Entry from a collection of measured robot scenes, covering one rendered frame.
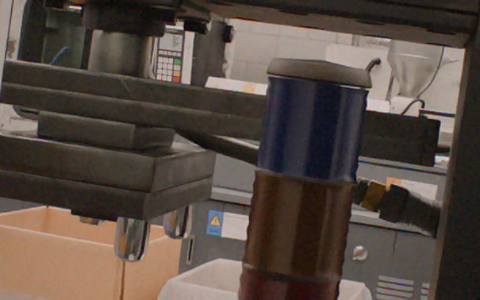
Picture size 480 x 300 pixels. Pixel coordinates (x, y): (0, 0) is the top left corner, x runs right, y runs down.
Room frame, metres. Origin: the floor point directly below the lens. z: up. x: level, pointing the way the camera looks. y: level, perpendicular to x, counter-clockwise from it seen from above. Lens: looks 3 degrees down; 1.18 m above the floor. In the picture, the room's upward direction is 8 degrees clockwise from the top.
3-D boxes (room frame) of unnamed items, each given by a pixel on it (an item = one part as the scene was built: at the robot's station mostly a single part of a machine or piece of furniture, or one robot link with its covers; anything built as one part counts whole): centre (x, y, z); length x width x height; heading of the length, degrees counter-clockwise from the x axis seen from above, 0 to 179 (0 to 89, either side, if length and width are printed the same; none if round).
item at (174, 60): (5.25, 0.36, 1.27); 0.23 x 0.18 x 0.38; 167
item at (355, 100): (0.39, -0.03, 1.17); 0.04 x 0.04 x 0.03
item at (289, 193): (0.39, -0.03, 1.14); 0.04 x 0.04 x 0.03
